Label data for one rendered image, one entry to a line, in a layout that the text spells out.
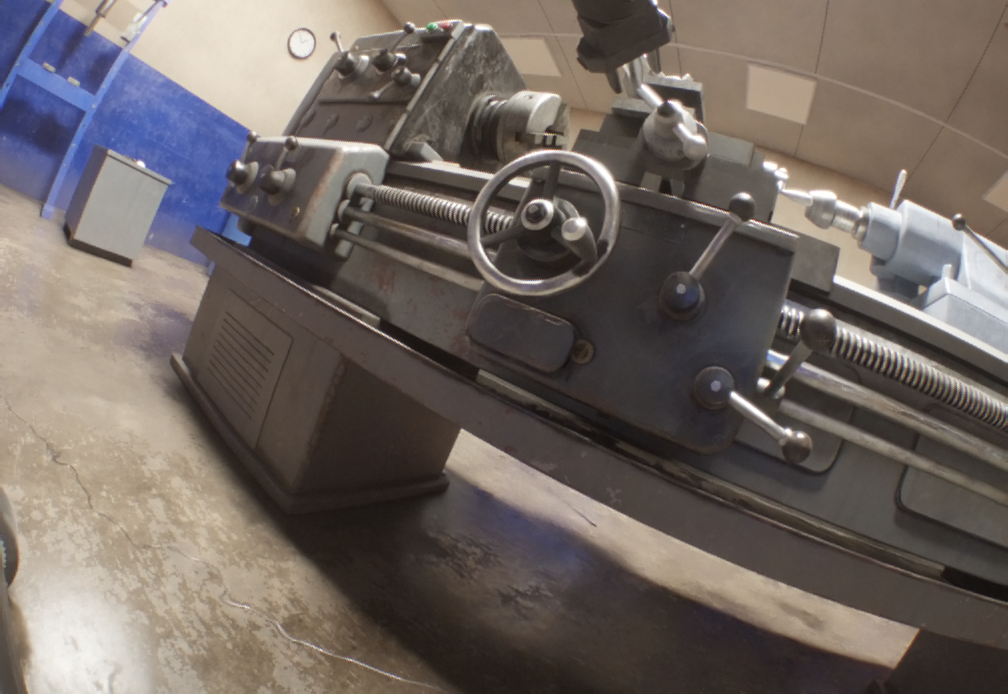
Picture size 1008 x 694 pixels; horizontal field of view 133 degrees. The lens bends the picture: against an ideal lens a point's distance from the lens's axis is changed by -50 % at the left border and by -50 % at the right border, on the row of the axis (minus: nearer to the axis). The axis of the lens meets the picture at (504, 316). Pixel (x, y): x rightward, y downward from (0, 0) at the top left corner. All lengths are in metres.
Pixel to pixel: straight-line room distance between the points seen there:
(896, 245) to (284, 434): 1.41
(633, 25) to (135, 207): 2.64
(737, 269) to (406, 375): 0.48
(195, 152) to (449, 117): 3.32
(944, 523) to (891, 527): 0.11
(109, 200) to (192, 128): 1.68
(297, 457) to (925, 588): 1.11
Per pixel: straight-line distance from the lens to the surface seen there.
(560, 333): 0.55
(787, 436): 0.48
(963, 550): 0.92
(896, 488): 0.80
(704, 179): 0.61
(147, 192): 2.81
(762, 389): 0.61
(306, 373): 0.97
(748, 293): 0.56
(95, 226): 2.77
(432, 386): 0.63
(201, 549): 0.83
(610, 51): 0.52
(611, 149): 0.65
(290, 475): 1.01
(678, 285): 0.51
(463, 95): 1.22
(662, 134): 0.57
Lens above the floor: 0.53
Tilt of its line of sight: 3 degrees up
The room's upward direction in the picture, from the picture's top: 24 degrees clockwise
